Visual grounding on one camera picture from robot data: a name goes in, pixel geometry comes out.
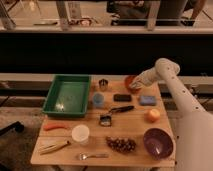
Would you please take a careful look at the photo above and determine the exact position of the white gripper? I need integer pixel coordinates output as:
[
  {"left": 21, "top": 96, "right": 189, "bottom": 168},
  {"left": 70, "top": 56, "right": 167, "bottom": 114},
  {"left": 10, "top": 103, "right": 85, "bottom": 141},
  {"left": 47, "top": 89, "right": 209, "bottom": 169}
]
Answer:
[{"left": 134, "top": 70, "right": 157, "bottom": 86}]

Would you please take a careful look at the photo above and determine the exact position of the red bowl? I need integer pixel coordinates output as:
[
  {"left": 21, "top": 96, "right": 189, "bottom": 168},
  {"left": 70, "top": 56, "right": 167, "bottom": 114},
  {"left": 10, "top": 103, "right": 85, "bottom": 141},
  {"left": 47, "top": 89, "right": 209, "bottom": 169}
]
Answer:
[{"left": 124, "top": 75, "right": 140, "bottom": 94}]

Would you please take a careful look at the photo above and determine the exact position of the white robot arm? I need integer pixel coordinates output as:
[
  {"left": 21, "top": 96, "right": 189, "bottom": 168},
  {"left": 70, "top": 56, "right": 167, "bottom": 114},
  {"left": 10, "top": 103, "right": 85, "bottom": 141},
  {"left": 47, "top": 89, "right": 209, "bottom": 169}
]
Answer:
[{"left": 130, "top": 58, "right": 213, "bottom": 171}]

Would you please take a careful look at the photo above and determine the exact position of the purple bowl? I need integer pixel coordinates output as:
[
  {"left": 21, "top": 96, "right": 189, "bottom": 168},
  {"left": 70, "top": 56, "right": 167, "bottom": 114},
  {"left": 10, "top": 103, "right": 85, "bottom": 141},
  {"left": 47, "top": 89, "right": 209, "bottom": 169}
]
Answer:
[{"left": 143, "top": 128, "right": 174, "bottom": 160}]

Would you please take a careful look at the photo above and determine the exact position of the blue sponge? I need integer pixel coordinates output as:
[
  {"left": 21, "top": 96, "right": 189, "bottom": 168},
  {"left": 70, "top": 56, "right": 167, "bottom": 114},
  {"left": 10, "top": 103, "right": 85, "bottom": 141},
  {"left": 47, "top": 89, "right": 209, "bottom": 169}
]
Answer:
[{"left": 139, "top": 96, "right": 156, "bottom": 106}]

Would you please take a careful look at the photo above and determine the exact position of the orange fruit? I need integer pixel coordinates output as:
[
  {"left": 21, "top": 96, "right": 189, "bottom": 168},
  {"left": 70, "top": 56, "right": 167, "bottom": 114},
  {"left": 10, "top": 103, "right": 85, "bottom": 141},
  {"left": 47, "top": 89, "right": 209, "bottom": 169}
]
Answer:
[{"left": 147, "top": 109, "right": 160, "bottom": 122}]

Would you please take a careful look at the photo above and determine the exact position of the black rectangular block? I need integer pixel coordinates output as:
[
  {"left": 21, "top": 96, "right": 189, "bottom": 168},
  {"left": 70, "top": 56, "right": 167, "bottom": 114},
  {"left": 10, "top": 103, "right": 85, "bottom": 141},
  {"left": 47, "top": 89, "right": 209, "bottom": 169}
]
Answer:
[{"left": 113, "top": 94, "right": 132, "bottom": 102}]

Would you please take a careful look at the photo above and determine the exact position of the small metal cup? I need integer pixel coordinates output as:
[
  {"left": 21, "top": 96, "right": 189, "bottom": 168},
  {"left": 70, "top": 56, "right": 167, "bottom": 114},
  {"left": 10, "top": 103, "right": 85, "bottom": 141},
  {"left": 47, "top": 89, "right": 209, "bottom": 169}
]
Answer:
[{"left": 99, "top": 79, "right": 108, "bottom": 91}]

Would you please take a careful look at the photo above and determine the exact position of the wooden table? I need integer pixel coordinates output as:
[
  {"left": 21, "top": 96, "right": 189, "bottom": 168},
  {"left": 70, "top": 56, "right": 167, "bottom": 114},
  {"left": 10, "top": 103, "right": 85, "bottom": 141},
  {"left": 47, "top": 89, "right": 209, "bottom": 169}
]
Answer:
[{"left": 31, "top": 81, "right": 175, "bottom": 167}]

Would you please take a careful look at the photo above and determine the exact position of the light blue cup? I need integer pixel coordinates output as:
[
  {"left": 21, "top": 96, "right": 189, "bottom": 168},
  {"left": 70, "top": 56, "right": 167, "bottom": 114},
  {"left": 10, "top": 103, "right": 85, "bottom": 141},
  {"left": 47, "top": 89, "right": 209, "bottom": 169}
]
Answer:
[{"left": 92, "top": 93, "right": 104, "bottom": 108}]

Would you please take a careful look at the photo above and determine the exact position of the bunch of dark grapes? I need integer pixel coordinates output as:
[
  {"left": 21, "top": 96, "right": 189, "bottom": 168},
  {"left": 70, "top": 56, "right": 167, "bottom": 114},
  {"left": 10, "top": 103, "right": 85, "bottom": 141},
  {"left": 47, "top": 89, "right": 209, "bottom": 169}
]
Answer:
[{"left": 106, "top": 137, "right": 136, "bottom": 153}]

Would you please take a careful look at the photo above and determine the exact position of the green plastic tray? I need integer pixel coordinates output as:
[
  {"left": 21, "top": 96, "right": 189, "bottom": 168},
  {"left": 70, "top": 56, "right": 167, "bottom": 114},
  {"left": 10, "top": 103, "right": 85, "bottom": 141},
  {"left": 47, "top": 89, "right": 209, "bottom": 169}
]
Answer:
[{"left": 43, "top": 75, "right": 91, "bottom": 118}]

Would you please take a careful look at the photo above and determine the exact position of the white plastic cup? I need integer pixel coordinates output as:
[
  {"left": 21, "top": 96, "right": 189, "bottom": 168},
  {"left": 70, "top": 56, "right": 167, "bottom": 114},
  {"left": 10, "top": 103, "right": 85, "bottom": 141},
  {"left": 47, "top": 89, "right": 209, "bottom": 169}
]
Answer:
[{"left": 71, "top": 124, "right": 90, "bottom": 144}]

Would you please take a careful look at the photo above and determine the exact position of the orange carrot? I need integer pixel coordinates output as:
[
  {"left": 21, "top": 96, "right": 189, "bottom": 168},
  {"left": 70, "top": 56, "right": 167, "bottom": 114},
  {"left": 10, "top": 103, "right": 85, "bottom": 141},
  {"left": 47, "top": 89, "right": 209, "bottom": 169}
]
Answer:
[{"left": 43, "top": 124, "right": 69, "bottom": 131}]

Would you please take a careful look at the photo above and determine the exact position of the yellow banana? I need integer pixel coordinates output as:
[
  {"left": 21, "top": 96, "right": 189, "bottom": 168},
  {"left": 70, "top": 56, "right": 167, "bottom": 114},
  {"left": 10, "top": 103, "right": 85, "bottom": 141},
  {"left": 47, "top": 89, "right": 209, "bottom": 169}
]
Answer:
[{"left": 38, "top": 141, "right": 70, "bottom": 155}]

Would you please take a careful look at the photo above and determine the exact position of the black handled brush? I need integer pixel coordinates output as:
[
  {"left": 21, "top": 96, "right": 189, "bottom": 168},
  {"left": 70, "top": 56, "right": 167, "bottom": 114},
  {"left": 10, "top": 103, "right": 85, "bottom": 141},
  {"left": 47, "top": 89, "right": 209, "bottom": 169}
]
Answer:
[{"left": 99, "top": 105, "right": 134, "bottom": 127}]

